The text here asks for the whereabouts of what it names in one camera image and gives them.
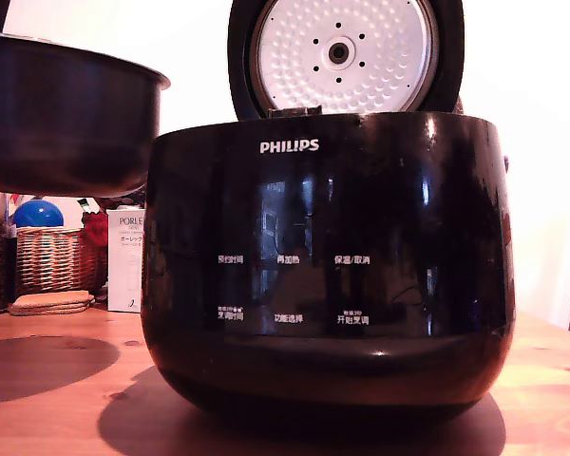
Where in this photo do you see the blue ball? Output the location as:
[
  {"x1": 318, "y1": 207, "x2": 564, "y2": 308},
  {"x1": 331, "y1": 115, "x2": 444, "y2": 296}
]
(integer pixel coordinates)
[{"x1": 11, "y1": 199, "x2": 66, "y2": 229}]

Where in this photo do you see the red knitted item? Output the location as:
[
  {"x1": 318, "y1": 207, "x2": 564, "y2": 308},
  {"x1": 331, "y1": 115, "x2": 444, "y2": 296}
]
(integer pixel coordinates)
[{"x1": 80, "y1": 211, "x2": 109, "y2": 260}]

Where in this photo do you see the white Porlex box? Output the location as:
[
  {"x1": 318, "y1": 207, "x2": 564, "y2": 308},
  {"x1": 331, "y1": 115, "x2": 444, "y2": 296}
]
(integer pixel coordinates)
[{"x1": 105, "y1": 208, "x2": 146, "y2": 314}]

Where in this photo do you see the cork coaster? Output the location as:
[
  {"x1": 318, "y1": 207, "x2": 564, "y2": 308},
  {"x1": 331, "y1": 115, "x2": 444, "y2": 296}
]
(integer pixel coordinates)
[
  {"x1": 8, "y1": 299, "x2": 94, "y2": 317},
  {"x1": 12, "y1": 290, "x2": 96, "y2": 308}
]

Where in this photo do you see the dark metal pot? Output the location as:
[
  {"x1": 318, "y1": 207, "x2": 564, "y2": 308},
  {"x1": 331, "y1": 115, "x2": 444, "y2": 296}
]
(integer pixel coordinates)
[{"x1": 0, "y1": 31, "x2": 172, "y2": 200}]

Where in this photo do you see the black Philips rice cooker body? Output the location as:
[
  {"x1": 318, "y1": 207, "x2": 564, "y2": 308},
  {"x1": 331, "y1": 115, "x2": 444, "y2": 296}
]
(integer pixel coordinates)
[{"x1": 140, "y1": 111, "x2": 517, "y2": 425}]

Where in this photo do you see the woven wicker basket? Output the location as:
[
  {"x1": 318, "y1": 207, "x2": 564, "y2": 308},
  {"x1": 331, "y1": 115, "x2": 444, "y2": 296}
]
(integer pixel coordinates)
[{"x1": 14, "y1": 226, "x2": 107, "y2": 298}]

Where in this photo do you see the black rice cooker lid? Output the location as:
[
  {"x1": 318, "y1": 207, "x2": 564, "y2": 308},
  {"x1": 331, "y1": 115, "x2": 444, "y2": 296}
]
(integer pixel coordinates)
[{"x1": 226, "y1": 0, "x2": 466, "y2": 123}]

